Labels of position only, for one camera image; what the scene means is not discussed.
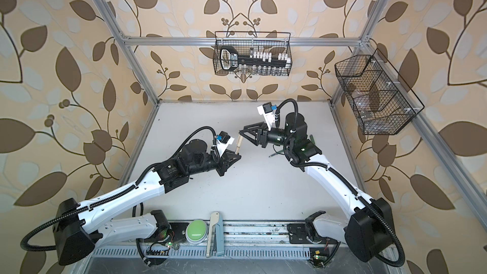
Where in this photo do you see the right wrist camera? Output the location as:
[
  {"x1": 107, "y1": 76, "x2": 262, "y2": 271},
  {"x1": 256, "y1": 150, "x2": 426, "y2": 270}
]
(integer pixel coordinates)
[{"x1": 257, "y1": 102, "x2": 277, "y2": 131}]

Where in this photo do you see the wire basket wall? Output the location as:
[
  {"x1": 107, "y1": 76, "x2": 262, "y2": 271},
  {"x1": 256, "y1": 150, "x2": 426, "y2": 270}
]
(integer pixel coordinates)
[
  {"x1": 213, "y1": 30, "x2": 293, "y2": 77},
  {"x1": 334, "y1": 49, "x2": 424, "y2": 135}
]

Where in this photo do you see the wire basket back wall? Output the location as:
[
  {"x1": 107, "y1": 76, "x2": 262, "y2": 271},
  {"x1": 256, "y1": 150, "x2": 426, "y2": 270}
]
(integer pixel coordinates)
[{"x1": 213, "y1": 30, "x2": 293, "y2": 77}]

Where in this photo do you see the green push button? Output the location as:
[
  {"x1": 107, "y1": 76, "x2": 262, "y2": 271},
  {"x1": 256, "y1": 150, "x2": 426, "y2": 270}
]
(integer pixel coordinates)
[{"x1": 185, "y1": 219, "x2": 208, "y2": 245}]

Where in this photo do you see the aluminium front rail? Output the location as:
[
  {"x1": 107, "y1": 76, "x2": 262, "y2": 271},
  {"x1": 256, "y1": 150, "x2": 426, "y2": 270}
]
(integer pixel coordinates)
[{"x1": 81, "y1": 219, "x2": 396, "y2": 248}]

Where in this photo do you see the wire basket right wall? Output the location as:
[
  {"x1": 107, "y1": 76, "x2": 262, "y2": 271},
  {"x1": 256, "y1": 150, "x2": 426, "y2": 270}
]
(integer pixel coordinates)
[{"x1": 334, "y1": 49, "x2": 424, "y2": 135}]

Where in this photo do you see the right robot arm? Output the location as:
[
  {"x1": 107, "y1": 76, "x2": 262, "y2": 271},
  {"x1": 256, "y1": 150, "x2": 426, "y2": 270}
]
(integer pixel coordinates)
[{"x1": 238, "y1": 98, "x2": 406, "y2": 268}]

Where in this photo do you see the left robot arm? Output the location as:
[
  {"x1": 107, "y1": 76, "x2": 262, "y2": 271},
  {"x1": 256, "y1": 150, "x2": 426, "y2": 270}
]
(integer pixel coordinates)
[{"x1": 20, "y1": 127, "x2": 241, "y2": 266}]

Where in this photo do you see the beige blue handled tool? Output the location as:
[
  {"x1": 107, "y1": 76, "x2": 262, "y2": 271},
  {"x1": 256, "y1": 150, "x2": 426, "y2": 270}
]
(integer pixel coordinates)
[{"x1": 205, "y1": 211, "x2": 224, "y2": 258}]

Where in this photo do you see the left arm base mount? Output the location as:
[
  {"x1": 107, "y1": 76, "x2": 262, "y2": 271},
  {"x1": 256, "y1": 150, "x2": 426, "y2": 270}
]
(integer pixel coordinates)
[{"x1": 142, "y1": 221, "x2": 189, "y2": 243}]

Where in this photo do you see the black socket holder tool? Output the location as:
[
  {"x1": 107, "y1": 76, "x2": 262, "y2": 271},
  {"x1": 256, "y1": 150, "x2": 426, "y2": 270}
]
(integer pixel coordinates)
[{"x1": 213, "y1": 46, "x2": 292, "y2": 73}]

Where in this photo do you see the beige pen cap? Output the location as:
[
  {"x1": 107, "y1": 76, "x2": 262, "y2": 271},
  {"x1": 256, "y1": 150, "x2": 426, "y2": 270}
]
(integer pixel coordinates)
[{"x1": 237, "y1": 134, "x2": 244, "y2": 148}]

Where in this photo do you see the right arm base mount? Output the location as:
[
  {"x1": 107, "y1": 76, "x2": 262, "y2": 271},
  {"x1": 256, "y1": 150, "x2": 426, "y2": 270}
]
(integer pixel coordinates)
[{"x1": 287, "y1": 223, "x2": 339, "y2": 246}]

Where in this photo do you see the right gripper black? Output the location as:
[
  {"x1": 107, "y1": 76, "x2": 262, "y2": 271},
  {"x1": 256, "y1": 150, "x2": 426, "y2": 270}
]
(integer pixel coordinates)
[{"x1": 241, "y1": 122, "x2": 294, "y2": 149}]

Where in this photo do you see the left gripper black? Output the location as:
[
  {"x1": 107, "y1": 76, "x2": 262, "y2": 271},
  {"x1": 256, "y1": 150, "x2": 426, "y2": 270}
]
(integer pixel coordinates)
[{"x1": 186, "y1": 148, "x2": 242, "y2": 177}]

